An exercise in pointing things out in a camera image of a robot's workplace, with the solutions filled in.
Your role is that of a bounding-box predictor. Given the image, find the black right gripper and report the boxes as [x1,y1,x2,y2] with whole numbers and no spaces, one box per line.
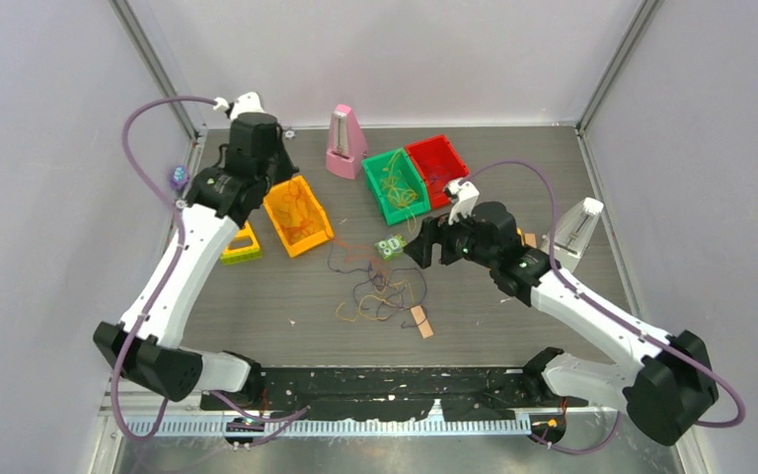
[404,204,496,271]

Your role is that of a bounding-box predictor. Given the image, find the yellow cable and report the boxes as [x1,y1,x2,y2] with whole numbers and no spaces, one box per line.
[377,150,422,233]
[334,279,429,329]

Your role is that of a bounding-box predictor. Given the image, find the orange cable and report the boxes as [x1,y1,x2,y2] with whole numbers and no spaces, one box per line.
[277,183,325,240]
[333,242,387,289]

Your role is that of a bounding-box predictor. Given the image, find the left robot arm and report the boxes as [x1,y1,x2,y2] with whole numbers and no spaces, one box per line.
[93,112,297,409]

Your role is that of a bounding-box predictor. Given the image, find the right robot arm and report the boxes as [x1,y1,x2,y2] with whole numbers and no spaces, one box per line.
[404,201,719,446]

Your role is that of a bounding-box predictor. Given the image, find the green owl puzzle piece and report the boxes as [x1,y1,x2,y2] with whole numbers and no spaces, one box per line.
[374,234,407,261]

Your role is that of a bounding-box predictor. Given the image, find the green plastic bin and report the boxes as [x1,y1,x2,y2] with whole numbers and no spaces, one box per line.
[362,148,431,226]

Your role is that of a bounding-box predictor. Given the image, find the red plastic bin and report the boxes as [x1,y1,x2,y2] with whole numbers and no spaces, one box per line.
[404,134,470,209]

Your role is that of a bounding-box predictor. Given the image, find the small tan wooden block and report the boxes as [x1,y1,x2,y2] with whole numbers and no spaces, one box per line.
[522,233,538,248]

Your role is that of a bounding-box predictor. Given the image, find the pink metronome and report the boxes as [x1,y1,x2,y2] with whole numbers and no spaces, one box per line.
[325,104,368,180]

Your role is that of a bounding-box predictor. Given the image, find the orange plastic bin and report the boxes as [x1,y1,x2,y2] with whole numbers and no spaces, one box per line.
[264,175,335,259]

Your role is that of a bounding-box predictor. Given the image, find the white metronome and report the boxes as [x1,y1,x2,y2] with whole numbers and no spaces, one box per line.
[539,197,605,273]

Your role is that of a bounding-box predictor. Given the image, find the yellow green triangle block left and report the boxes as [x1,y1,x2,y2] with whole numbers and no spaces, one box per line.
[219,223,262,266]

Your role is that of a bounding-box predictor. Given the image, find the purple paw toy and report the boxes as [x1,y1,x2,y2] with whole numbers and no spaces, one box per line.
[169,165,190,192]

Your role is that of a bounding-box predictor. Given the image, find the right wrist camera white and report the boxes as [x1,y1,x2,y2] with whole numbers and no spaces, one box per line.
[444,178,480,225]

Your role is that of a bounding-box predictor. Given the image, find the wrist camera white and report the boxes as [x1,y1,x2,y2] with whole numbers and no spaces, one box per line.
[212,91,265,120]
[444,178,480,225]

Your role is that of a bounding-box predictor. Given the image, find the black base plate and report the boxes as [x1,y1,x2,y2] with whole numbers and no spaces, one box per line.
[196,364,587,422]

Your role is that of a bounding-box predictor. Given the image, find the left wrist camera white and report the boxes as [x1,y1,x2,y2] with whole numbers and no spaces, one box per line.
[212,91,265,120]

